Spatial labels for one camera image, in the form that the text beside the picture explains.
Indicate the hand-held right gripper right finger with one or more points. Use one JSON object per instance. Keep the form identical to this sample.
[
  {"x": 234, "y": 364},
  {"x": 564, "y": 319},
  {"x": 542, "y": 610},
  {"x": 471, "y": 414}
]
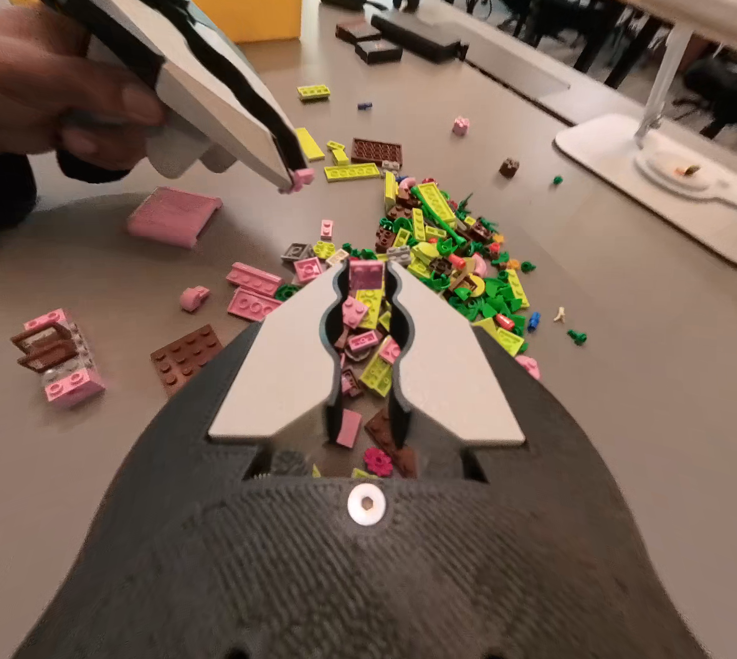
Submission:
[{"x": 455, "y": 382}]

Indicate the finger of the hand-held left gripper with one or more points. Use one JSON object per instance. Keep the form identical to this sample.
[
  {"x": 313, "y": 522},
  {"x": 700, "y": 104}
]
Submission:
[
  {"x": 219, "y": 112},
  {"x": 253, "y": 80}
]

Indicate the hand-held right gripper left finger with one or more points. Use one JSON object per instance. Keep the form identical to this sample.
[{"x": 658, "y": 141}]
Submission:
[{"x": 276, "y": 377}]

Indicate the pink rounded tile block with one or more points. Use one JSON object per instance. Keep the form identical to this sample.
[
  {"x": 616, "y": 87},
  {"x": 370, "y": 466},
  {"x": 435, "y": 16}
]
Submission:
[{"x": 173, "y": 218}]

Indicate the pink square brick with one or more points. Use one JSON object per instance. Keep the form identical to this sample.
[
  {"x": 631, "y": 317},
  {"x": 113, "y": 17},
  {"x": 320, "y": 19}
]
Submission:
[{"x": 365, "y": 274}]

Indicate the pile of mixed toy bricks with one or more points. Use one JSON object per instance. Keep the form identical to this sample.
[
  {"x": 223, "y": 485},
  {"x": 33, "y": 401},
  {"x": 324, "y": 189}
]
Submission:
[{"x": 437, "y": 244}]

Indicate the person's left forearm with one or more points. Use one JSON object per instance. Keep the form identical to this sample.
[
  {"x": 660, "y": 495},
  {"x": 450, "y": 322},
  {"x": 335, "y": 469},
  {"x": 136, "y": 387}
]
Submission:
[{"x": 14, "y": 192}]

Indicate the person's left hand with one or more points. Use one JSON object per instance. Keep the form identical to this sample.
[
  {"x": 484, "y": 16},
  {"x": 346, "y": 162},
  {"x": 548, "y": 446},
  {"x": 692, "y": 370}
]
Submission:
[{"x": 57, "y": 83}]

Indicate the lime studded plate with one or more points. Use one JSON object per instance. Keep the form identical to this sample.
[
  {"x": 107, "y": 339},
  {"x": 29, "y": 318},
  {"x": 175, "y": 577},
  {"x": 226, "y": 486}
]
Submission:
[{"x": 314, "y": 93}]

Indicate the wide pink plate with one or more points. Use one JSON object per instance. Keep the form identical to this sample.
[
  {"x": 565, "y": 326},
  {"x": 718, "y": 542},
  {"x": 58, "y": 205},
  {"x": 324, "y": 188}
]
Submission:
[{"x": 253, "y": 305}]

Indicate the lime smooth tile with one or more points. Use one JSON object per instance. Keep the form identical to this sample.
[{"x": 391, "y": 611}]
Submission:
[{"x": 311, "y": 145}]

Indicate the brown square studded plate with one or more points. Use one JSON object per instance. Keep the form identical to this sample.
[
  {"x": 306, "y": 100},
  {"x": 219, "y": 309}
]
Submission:
[{"x": 187, "y": 357}]

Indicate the narrow pink plate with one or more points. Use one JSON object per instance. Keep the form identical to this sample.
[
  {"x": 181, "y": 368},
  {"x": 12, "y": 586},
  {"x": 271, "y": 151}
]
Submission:
[{"x": 253, "y": 278}]

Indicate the small pink curved brick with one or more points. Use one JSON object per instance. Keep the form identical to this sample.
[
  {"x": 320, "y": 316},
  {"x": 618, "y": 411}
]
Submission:
[{"x": 194, "y": 299}]

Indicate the small black box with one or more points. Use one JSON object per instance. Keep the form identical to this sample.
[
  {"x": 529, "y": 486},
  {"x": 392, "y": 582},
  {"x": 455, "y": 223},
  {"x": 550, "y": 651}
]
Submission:
[{"x": 357, "y": 31}]

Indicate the small lime brick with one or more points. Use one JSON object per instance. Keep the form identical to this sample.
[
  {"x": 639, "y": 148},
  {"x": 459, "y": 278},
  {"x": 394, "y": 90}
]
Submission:
[{"x": 341, "y": 157}]

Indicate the white bone piece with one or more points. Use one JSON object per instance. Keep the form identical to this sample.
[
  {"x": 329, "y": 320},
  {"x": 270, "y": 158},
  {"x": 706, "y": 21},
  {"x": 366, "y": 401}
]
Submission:
[{"x": 560, "y": 314}]

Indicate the grey square plate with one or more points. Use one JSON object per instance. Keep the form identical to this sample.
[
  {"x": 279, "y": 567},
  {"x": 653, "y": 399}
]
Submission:
[{"x": 297, "y": 252}]

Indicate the black box orange mark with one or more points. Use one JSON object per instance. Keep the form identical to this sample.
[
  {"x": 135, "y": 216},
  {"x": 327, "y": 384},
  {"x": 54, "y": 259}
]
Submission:
[{"x": 379, "y": 51}]

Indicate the green stud piece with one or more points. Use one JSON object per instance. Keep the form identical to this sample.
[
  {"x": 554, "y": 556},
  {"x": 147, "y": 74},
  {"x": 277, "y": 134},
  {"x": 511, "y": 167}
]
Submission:
[{"x": 577, "y": 337}]

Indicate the long lime plate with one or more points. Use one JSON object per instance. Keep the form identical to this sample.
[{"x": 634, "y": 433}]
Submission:
[{"x": 352, "y": 172}]

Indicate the brown rectangular plate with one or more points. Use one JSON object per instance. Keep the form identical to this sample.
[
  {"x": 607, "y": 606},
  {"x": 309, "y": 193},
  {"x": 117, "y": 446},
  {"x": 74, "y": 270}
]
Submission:
[{"x": 377, "y": 151}]

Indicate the long flat black device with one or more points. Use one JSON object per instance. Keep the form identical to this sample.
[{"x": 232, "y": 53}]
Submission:
[{"x": 420, "y": 37}]

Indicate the small brown brick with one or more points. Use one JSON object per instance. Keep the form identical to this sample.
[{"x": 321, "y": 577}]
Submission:
[{"x": 509, "y": 168}]

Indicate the white stand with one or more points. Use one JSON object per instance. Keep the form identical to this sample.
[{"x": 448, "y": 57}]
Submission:
[{"x": 604, "y": 152}]

